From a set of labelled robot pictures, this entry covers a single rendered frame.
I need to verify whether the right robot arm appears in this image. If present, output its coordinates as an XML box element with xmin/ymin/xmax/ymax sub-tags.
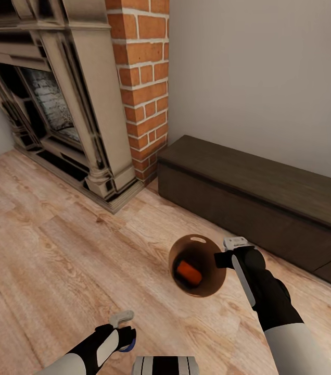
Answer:
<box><xmin>214</xmin><ymin>236</ymin><xmax>331</xmax><ymax>375</ymax></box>

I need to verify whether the robot trunk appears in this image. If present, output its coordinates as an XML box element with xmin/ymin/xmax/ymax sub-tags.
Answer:
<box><xmin>131</xmin><ymin>356</ymin><xmax>200</xmax><ymax>375</ymax></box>

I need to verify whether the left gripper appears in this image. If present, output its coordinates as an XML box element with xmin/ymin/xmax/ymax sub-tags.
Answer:
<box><xmin>114</xmin><ymin>326</ymin><xmax>136</xmax><ymax>351</ymax></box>

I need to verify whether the can of soda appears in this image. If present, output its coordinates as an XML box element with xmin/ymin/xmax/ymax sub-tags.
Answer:
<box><xmin>119</xmin><ymin>339</ymin><xmax>136</xmax><ymax>353</ymax></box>
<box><xmin>174</xmin><ymin>260</ymin><xmax>202</xmax><ymax>287</ymax></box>

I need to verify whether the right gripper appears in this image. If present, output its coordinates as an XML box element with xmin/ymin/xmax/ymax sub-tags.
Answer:
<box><xmin>214</xmin><ymin>251</ymin><xmax>233</xmax><ymax>268</ymax></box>

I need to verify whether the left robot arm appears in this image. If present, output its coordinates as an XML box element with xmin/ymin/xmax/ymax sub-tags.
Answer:
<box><xmin>33</xmin><ymin>310</ymin><xmax>136</xmax><ymax>375</ymax></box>

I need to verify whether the trash can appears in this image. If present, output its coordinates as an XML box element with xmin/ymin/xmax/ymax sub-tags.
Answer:
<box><xmin>168</xmin><ymin>234</ymin><xmax>227</xmax><ymax>298</ymax></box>

